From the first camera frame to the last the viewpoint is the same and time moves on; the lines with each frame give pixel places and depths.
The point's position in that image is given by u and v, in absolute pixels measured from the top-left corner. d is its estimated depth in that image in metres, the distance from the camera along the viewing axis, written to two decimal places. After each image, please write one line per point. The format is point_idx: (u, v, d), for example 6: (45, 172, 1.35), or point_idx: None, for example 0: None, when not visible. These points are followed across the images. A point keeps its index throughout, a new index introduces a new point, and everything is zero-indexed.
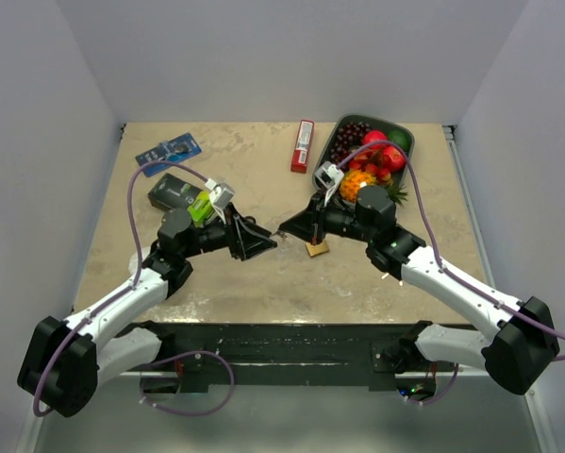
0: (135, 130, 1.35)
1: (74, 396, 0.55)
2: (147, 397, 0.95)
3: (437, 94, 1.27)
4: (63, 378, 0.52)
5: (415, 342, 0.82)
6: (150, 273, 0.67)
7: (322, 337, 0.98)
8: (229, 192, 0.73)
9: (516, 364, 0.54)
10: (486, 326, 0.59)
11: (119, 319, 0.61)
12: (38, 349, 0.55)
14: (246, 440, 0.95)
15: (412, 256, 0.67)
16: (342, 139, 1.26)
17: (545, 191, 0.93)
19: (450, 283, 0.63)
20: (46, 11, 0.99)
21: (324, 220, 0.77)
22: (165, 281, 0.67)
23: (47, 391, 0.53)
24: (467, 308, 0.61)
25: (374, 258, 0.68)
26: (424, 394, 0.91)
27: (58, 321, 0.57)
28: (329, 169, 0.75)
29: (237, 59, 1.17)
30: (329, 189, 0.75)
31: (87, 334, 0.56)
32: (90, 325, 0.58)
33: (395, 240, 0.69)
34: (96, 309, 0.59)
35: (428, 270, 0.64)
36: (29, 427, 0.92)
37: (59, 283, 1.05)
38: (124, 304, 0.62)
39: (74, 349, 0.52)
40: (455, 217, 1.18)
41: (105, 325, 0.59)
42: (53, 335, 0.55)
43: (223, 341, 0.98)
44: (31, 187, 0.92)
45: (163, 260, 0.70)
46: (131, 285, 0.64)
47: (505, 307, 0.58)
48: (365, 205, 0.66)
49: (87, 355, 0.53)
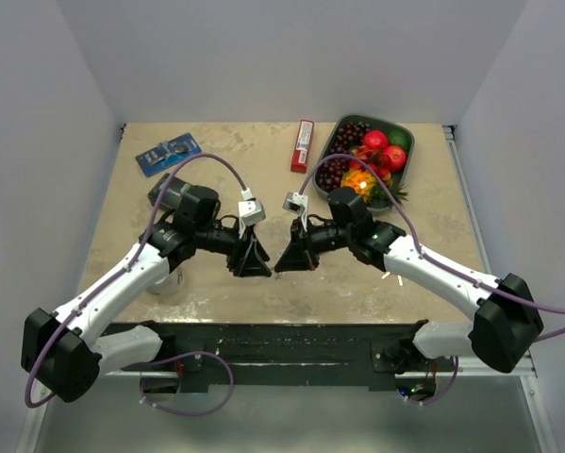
0: (136, 130, 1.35)
1: (75, 384, 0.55)
2: (147, 397, 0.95)
3: (437, 94, 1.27)
4: (55, 372, 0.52)
5: (413, 341, 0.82)
6: (148, 251, 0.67)
7: (322, 337, 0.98)
8: (261, 211, 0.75)
9: (499, 342, 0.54)
10: (467, 306, 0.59)
11: (113, 306, 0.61)
12: (31, 340, 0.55)
14: (246, 439, 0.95)
15: (392, 245, 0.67)
16: (342, 139, 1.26)
17: (545, 191, 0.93)
19: (430, 267, 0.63)
20: (45, 11, 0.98)
21: (310, 241, 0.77)
22: (162, 259, 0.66)
23: (47, 379, 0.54)
24: (448, 292, 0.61)
25: (358, 252, 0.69)
26: (424, 394, 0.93)
27: (49, 313, 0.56)
28: (295, 197, 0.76)
29: (238, 58, 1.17)
30: (302, 213, 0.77)
31: (76, 327, 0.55)
32: (79, 317, 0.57)
33: (377, 232, 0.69)
34: (87, 298, 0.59)
35: (409, 257, 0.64)
36: (29, 428, 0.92)
37: (59, 283, 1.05)
38: (122, 287, 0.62)
39: (65, 344, 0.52)
40: (455, 217, 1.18)
41: (95, 316, 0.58)
42: (44, 327, 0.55)
43: (223, 341, 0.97)
44: (31, 187, 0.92)
45: (163, 230, 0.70)
46: (125, 267, 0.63)
47: (484, 284, 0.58)
48: (334, 202, 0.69)
49: (76, 351, 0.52)
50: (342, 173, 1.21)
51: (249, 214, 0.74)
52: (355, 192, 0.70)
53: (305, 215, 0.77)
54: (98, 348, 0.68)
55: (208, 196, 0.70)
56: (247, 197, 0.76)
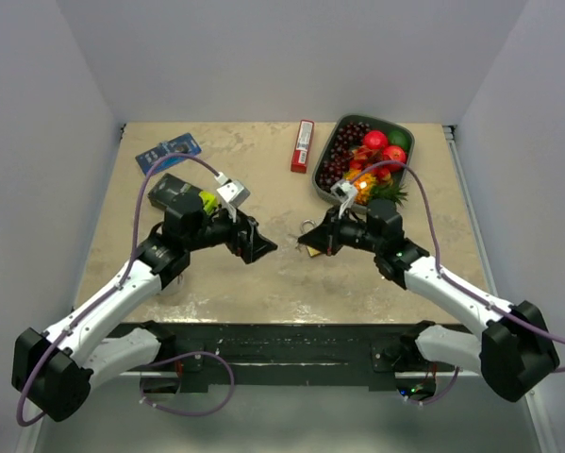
0: (136, 130, 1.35)
1: (64, 404, 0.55)
2: (147, 397, 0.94)
3: (437, 94, 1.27)
4: (44, 393, 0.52)
5: (415, 341, 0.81)
6: (141, 268, 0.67)
7: (322, 337, 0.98)
8: (242, 190, 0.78)
9: (506, 362, 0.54)
10: (476, 326, 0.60)
11: (105, 324, 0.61)
12: (21, 361, 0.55)
14: (246, 440, 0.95)
15: (414, 263, 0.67)
16: (342, 139, 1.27)
17: (545, 191, 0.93)
19: (446, 287, 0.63)
20: (45, 11, 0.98)
21: (338, 232, 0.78)
22: (155, 276, 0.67)
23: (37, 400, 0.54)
24: (460, 311, 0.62)
25: (381, 265, 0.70)
26: (424, 394, 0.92)
27: (39, 333, 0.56)
28: (343, 185, 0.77)
29: (237, 58, 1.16)
30: (345, 202, 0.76)
31: (67, 348, 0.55)
32: (70, 337, 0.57)
33: (402, 250, 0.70)
34: (77, 318, 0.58)
35: (427, 275, 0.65)
36: (28, 428, 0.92)
37: (60, 283, 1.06)
38: (113, 306, 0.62)
39: (55, 364, 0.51)
40: (455, 217, 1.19)
41: (86, 335, 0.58)
42: (35, 347, 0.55)
43: (223, 341, 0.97)
44: (31, 188, 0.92)
45: (157, 247, 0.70)
46: (117, 285, 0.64)
47: (495, 307, 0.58)
48: (373, 214, 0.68)
49: (67, 371, 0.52)
50: (342, 173, 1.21)
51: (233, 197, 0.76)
52: (394, 209, 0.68)
53: (346, 206, 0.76)
54: (93, 362, 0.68)
55: (191, 209, 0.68)
56: (223, 182, 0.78)
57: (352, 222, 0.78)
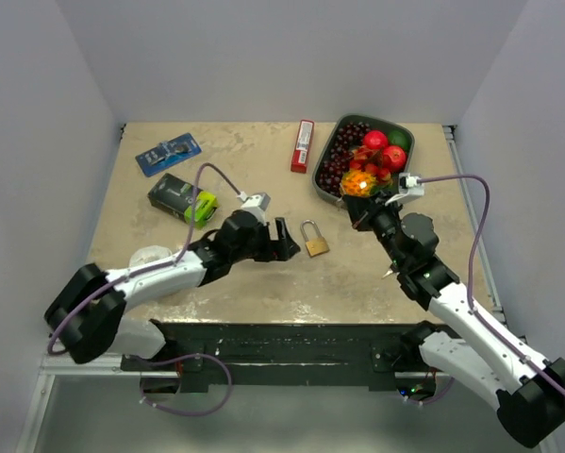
0: (136, 130, 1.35)
1: (89, 348, 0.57)
2: (147, 397, 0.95)
3: (437, 94, 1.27)
4: (85, 325, 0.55)
5: (419, 345, 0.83)
6: (193, 256, 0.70)
7: (322, 337, 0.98)
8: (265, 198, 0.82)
9: (533, 420, 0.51)
10: (507, 377, 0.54)
11: (149, 290, 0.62)
12: (74, 290, 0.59)
14: (246, 441, 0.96)
15: (443, 291, 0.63)
16: (342, 139, 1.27)
17: (545, 191, 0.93)
19: (478, 327, 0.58)
20: (45, 11, 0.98)
21: (374, 216, 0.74)
22: (203, 269, 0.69)
23: (66, 333, 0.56)
24: (490, 358, 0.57)
25: (405, 283, 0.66)
26: (424, 394, 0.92)
27: (100, 270, 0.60)
28: (410, 178, 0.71)
29: (237, 58, 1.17)
30: (401, 194, 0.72)
31: (121, 291, 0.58)
32: (126, 283, 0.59)
33: (429, 270, 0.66)
34: (136, 271, 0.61)
35: (457, 309, 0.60)
36: (29, 427, 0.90)
37: (60, 283, 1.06)
38: (165, 276, 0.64)
39: (105, 299, 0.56)
40: (455, 217, 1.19)
41: (139, 288, 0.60)
42: (91, 281, 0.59)
43: (223, 341, 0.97)
44: (31, 188, 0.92)
45: (207, 249, 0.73)
46: (173, 260, 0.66)
47: (531, 361, 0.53)
48: (407, 232, 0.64)
49: (113, 310, 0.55)
50: (342, 173, 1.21)
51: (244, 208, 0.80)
52: (431, 230, 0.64)
53: (399, 198, 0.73)
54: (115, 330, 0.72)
55: (247, 224, 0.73)
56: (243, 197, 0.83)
57: (392, 217, 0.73)
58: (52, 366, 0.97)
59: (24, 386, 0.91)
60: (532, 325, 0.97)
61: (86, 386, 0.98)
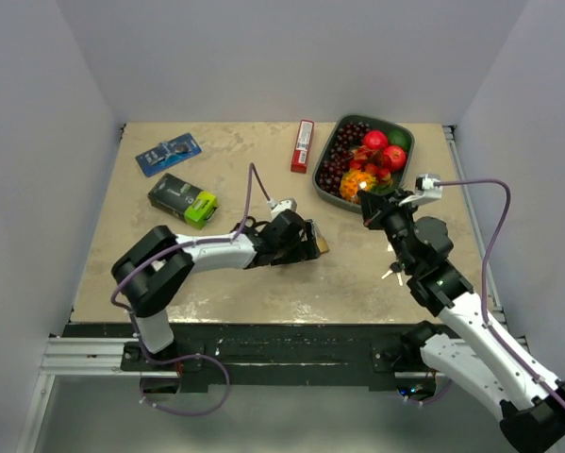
0: (136, 131, 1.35)
1: (149, 304, 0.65)
2: (147, 397, 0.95)
3: (437, 94, 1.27)
4: (152, 280, 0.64)
5: (419, 346, 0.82)
6: (246, 239, 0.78)
7: (322, 337, 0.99)
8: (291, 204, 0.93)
9: (539, 436, 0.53)
10: (518, 394, 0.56)
11: (207, 259, 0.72)
12: (144, 248, 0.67)
14: (246, 440, 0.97)
15: (456, 301, 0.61)
16: (342, 139, 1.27)
17: (545, 191, 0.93)
19: (492, 343, 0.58)
20: (46, 11, 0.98)
21: (387, 216, 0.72)
22: (254, 252, 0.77)
23: (132, 287, 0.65)
24: (501, 373, 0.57)
25: (416, 290, 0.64)
26: (424, 394, 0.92)
27: (171, 232, 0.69)
28: (427, 181, 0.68)
29: (237, 58, 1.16)
30: (416, 195, 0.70)
31: (189, 254, 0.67)
32: (192, 248, 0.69)
33: (442, 276, 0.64)
34: (202, 240, 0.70)
35: (472, 321, 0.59)
36: (30, 427, 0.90)
37: (61, 283, 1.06)
38: (222, 250, 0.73)
39: (174, 260, 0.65)
40: (455, 217, 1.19)
41: (201, 256, 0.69)
42: (163, 241, 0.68)
43: (223, 341, 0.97)
44: (32, 189, 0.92)
45: (257, 235, 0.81)
46: (230, 239, 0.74)
47: (544, 382, 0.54)
48: (422, 239, 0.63)
49: (179, 271, 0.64)
50: (342, 173, 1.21)
51: (274, 212, 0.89)
52: (445, 236, 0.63)
53: (414, 199, 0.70)
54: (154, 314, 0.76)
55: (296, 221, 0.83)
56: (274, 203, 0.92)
57: (406, 219, 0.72)
58: (53, 366, 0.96)
59: (25, 385, 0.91)
60: (532, 325, 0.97)
61: (86, 386, 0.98)
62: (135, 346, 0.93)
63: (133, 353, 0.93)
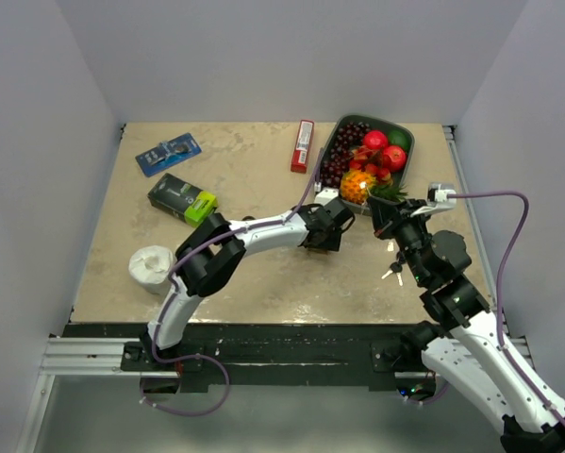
0: (136, 130, 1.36)
1: (202, 286, 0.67)
2: (147, 397, 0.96)
3: (437, 94, 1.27)
4: (207, 265, 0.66)
5: (421, 352, 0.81)
6: (298, 219, 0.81)
7: (322, 337, 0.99)
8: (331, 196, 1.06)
9: None
10: (527, 419, 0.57)
11: (260, 242, 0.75)
12: (202, 234, 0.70)
14: (246, 441, 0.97)
15: (473, 320, 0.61)
16: (342, 139, 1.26)
17: (544, 190, 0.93)
19: (506, 366, 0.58)
20: (46, 12, 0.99)
21: (401, 227, 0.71)
22: (306, 230, 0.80)
23: (191, 270, 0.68)
24: (511, 394, 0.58)
25: (430, 306, 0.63)
26: (424, 394, 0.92)
27: (224, 219, 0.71)
28: (440, 192, 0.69)
29: (237, 58, 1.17)
30: (429, 206, 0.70)
31: (240, 240, 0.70)
32: (245, 234, 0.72)
33: (457, 293, 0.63)
34: (253, 225, 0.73)
35: (486, 343, 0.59)
36: (29, 427, 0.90)
37: (62, 283, 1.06)
38: (274, 232, 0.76)
39: (229, 246, 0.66)
40: (455, 217, 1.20)
41: (254, 241, 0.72)
42: (218, 227, 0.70)
43: (223, 341, 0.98)
44: (32, 189, 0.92)
45: (311, 214, 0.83)
46: (282, 220, 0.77)
47: (556, 411, 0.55)
48: (439, 255, 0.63)
49: (233, 256, 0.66)
50: (342, 173, 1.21)
51: None
52: (462, 252, 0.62)
53: (425, 209, 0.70)
54: (191, 306, 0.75)
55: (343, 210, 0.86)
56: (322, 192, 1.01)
57: (419, 230, 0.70)
58: (52, 366, 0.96)
59: (25, 385, 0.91)
60: (532, 324, 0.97)
61: (85, 386, 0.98)
62: (135, 346, 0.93)
63: (133, 353, 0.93)
